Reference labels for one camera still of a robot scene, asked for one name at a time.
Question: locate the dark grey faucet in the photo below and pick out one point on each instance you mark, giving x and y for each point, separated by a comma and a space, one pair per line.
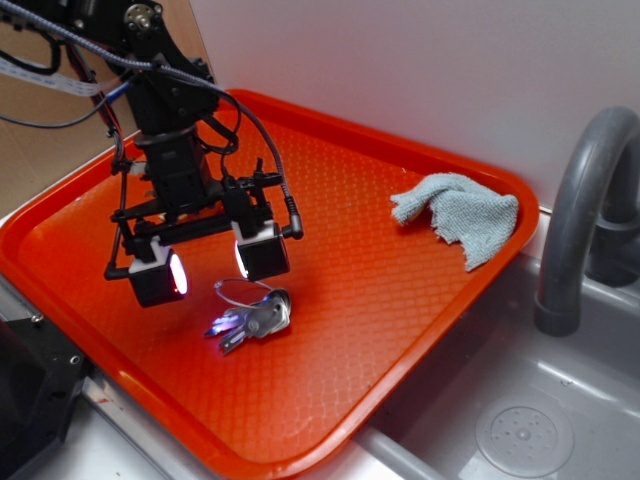
594, 227

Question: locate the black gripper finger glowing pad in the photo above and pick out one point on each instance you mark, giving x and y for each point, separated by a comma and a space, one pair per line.
161, 280
263, 255

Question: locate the silver keys on ring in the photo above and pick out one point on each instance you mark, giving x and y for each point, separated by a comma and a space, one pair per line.
243, 321

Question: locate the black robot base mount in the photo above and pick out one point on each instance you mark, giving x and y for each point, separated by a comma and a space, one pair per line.
42, 373

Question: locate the red plastic tray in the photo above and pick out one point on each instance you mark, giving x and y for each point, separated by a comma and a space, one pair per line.
369, 297

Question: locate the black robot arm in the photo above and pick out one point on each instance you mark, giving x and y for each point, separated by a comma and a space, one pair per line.
169, 94

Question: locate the grey sink basin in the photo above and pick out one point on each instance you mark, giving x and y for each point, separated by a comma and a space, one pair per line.
497, 399

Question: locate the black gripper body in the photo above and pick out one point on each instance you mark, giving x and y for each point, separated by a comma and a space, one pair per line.
188, 203

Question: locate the light blue cloth rag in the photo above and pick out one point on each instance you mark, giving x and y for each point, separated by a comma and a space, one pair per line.
462, 211

